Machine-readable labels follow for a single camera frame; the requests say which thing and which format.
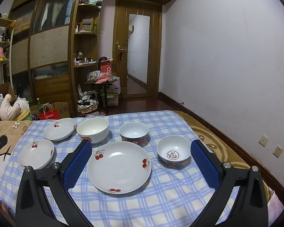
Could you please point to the small black table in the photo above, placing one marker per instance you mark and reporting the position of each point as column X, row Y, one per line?
column 105, row 85

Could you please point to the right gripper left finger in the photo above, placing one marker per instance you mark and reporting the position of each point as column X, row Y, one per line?
column 33, row 207

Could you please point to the red rimmed bowl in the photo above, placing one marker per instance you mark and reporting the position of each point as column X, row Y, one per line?
column 135, row 132

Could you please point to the wall socket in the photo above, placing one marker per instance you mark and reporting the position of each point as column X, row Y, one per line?
column 263, row 140
column 278, row 151

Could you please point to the wooden wardrobe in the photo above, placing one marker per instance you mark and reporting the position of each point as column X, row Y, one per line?
column 41, row 52

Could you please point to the red paper bag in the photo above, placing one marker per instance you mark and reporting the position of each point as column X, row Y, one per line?
column 49, row 112

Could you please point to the cardboard box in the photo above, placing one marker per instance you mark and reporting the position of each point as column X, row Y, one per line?
column 62, row 108

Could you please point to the pink plush toy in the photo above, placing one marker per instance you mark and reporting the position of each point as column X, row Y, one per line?
column 8, row 111

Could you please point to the small cherry plate front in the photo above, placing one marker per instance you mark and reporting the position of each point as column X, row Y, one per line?
column 37, row 154

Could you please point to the large cherry plate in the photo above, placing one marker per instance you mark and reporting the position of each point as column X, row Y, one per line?
column 119, row 167

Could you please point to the wooden door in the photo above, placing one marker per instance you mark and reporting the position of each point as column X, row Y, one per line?
column 137, row 47

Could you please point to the wicker basket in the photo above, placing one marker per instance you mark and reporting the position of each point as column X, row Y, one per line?
column 87, row 107

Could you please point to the blue plaid cloth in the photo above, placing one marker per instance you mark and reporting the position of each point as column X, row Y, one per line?
column 105, row 209

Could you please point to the white bowl red emblem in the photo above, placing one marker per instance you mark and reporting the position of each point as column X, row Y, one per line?
column 173, row 149

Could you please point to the small cherry plate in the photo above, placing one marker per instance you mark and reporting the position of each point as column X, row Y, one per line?
column 37, row 154
column 60, row 129

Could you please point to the white cartoon bowl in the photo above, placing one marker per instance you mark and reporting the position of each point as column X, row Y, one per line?
column 94, row 129

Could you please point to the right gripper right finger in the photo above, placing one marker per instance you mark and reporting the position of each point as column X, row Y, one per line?
column 250, row 206

